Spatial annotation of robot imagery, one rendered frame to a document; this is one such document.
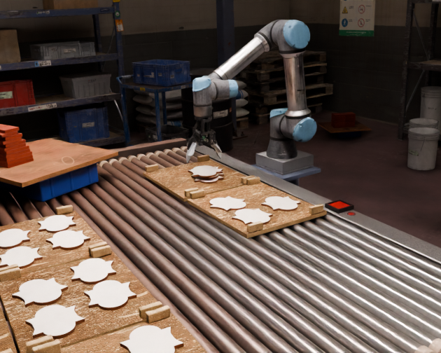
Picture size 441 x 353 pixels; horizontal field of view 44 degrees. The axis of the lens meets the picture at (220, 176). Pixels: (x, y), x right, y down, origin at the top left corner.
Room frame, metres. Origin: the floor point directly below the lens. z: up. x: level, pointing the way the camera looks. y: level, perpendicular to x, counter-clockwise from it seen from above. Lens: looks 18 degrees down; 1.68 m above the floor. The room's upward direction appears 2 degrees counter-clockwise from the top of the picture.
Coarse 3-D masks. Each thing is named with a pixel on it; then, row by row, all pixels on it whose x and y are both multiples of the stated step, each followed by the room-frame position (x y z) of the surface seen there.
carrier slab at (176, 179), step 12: (168, 168) 2.42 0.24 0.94; (180, 168) 2.41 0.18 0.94; (192, 168) 2.41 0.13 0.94; (228, 168) 2.39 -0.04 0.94; (156, 180) 2.25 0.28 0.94; (168, 180) 2.25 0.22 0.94; (180, 180) 2.24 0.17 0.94; (192, 180) 2.23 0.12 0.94; (228, 180) 2.22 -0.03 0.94; (240, 180) 2.21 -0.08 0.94; (180, 192) 2.09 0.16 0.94; (204, 192) 2.08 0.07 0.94
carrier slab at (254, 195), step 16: (224, 192) 2.07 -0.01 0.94; (240, 192) 2.06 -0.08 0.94; (256, 192) 2.06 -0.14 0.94; (272, 192) 2.05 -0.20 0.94; (208, 208) 1.90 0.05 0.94; (256, 208) 1.88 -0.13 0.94; (304, 208) 1.87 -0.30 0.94; (224, 224) 1.77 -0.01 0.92; (240, 224) 1.74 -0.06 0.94; (272, 224) 1.73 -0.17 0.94; (288, 224) 1.75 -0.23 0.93
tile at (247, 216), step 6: (240, 210) 1.85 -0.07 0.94; (246, 210) 1.85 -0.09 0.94; (252, 210) 1.84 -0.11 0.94; (258, 210) 1.84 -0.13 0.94; (234, 216) 1.79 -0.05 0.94; (240, 216) 1.79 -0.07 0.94; (246, 216) 1.79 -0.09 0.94; (252, 216) 1.79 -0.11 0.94; (258, 216) 1.78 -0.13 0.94; (264, 216) 1.78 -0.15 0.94; (270, 216) 1.80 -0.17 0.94; (246, 222) 1.74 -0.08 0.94; (252, 222) 1.74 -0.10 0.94; (264, 222) 1.73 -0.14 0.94
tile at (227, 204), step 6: (216, 198) 1.98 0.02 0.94; (222, 198) 1.98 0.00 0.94; (228, 198) 1.97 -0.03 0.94; (234, 198) 1.97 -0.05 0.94; (210, 204) 1.94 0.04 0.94; (216, 204) 1.92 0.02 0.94; (222, 204) 1.92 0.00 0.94; (228, 204) 1.92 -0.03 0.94; (234, 204) 1.91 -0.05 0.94; (240, 204) 1.91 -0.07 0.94; (228, 210) 1.87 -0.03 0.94
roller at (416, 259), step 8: (320, 216) 1.85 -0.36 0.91; (328, 216) 1.83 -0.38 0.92; (336, 224) 1.78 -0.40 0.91; (344, 224) 1.75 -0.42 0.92; (352, 232) 1.71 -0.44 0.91; (360, 232) 1.69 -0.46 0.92; (368, 232) 1.68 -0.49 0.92; (368, 240) 1.64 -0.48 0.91; (376, 240) 1.62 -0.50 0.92; (384, 240) 1.61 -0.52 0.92; (384, 248) 1.58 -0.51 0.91; (392, 248) 1.56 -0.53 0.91; (400, 248) 1.55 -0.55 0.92; (408, 256) 1.50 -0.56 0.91; (416, 256) 1.49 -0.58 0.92; (424, 264) 1.45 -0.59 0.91; (432, 264) 1.44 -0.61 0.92; (440, 272) 1.40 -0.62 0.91
